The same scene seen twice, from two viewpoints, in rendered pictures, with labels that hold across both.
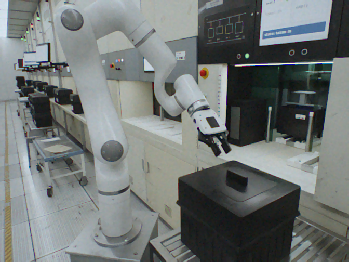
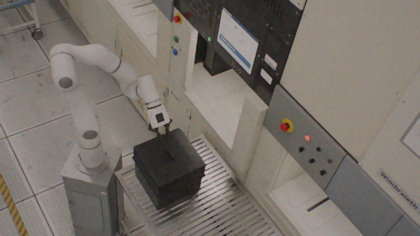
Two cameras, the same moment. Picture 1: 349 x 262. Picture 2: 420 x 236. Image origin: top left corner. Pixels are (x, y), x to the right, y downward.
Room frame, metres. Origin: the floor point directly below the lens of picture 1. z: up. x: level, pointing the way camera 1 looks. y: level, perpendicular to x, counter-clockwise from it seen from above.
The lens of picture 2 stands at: (-0.68, -0.20, 2.93)
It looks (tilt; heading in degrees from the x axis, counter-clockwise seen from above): 48 degrees down; 353
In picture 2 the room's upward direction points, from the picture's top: 11 degrees clockwise
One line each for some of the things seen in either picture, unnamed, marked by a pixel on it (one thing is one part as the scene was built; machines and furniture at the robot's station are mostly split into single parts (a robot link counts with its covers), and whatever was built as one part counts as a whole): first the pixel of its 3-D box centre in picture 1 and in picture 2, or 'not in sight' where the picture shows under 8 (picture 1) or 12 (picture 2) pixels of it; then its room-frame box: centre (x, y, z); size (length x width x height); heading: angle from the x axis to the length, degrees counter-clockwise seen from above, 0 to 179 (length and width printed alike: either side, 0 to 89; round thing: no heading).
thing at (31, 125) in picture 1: (44, 134); not in sight; (4.32, 2.46, 0.24); 0.94 x 0.53 x 0.48; 34
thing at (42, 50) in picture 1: (55, 56); not in sight; (3.72, 1.76, 1.59); 0.50 x 0.41 x 0.36; 125
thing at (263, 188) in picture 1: (236, 191); (169, 159); (0.71, -0.20, 0.98); 0.29 x 0.29 x 0.13; 34
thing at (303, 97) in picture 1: (301, 116); not in sight; (1.55, -0.85, 1.06); 0.24 x 0.20 x 0.32; 35
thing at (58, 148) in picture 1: (57, 148); not in sight; (2.76, 1.44, 0.47); 0.31 x 0.23 x 0.02; 56
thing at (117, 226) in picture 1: (115, 209); (90, 150); (0.82, 0.23, 0.85); 0.19 x 0.19 x 0.18
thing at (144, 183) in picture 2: (234, 225); (168, 173); (0.71, -0.20, 0.85); 0.28 x 0.28 x 0.17; 34
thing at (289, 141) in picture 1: (298, 140); not in sight; (1.55, -0.85, 0.89); 0.22 x 0.21 x 0.04; 125
